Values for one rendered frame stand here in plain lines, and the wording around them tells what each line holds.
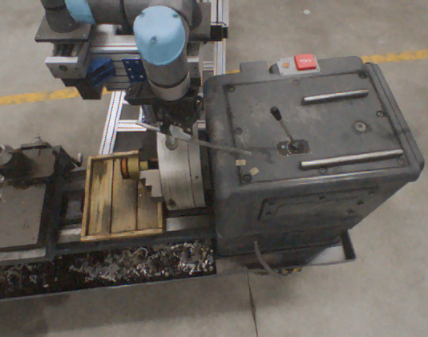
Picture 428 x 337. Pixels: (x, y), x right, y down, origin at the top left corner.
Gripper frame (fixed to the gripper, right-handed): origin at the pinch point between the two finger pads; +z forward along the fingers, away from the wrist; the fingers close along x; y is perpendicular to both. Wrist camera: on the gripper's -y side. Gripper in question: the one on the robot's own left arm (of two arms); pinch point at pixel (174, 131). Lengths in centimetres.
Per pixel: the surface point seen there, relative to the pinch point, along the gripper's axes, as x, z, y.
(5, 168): -21, 28, -58
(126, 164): -5.9, 25.3, -18.5
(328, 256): 0, 79, 66
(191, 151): 1.7, 13.5, 3.0
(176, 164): -3.5, 14.5, 0.1
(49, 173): -16, 35, -48
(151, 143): 2.8, 21.3, -12.5
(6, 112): 34, 151, -188
